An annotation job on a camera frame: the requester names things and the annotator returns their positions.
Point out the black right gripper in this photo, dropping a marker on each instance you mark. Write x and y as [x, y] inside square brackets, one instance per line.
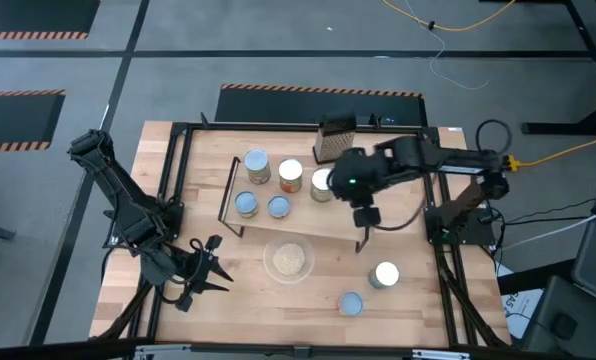
[355, 177]

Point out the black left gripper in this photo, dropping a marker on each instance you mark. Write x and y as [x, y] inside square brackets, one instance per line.
[198, 275]

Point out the beige oranges can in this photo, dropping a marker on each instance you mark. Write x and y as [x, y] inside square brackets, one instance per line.
[320, 182]

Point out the small blue lid can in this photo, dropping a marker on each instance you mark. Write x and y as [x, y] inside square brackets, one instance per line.
[246, 202]

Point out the peaches can cream label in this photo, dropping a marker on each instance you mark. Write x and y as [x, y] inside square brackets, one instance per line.
[257, 162]

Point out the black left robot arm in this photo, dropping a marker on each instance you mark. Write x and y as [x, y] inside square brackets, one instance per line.
[123, 200]

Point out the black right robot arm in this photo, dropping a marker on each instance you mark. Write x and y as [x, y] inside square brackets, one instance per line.
[453, 162]

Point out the wooden shelf black legs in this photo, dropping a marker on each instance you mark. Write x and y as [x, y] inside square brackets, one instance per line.
[308, 220]

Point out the metal box grater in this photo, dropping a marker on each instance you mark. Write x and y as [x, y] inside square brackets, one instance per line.
[334, 140]

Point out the white plastic bowl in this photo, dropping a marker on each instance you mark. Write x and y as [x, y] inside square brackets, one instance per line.
[270, 270]

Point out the beige grain heap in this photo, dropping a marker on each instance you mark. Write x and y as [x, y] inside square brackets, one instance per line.
[288, 258]

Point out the black hazard-striped floor mat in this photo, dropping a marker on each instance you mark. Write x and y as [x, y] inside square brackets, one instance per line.
[33, 17]
[15, 120]
[318, 107]

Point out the red orange can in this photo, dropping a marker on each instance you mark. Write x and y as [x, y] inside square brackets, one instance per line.
[350, 303]

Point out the black case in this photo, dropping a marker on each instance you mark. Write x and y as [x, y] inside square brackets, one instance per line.
[568, 320]

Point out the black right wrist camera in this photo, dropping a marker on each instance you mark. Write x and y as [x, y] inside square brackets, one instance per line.
[367, 216]

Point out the silver metal bracket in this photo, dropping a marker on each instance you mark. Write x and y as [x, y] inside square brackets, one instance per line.
[163, 351]
[440, 355]

